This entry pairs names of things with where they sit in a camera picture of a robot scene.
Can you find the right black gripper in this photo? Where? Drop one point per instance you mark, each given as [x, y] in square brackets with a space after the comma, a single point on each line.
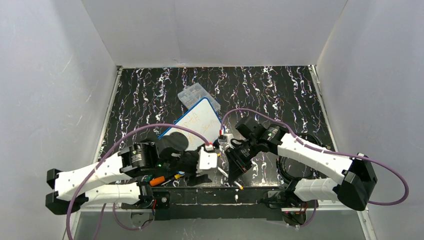
[238, 158]

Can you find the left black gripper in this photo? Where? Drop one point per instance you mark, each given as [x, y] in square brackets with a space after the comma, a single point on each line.
[192, 163]

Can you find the blue-framed whiteboard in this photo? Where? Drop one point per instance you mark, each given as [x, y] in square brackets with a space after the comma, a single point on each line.
[202, 119]

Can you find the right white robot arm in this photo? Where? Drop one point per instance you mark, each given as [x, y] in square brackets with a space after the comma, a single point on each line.
[349, 179]

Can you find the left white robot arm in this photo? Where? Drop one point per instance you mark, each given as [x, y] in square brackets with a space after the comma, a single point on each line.
[129, 175]

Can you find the clear plastic organizer box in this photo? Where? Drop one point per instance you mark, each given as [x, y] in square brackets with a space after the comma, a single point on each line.
[192, 94]

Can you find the yellow-handled screwdriver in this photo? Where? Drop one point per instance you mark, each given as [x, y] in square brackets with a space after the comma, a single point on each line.
[173, 178]

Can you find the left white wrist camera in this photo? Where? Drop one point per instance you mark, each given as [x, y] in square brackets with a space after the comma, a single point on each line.
[208, 157]

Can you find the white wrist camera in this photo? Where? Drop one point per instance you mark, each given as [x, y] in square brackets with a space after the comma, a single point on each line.
[208, 157]
[224, 140]

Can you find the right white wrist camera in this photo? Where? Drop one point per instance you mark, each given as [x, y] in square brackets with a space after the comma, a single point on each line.
[224, 140]

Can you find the orange-handled screwdriver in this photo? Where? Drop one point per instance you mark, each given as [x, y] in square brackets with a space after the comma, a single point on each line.
[157, 181]

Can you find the aluminium frame rail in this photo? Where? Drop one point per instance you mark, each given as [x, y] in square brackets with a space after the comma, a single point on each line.
[267, 203]

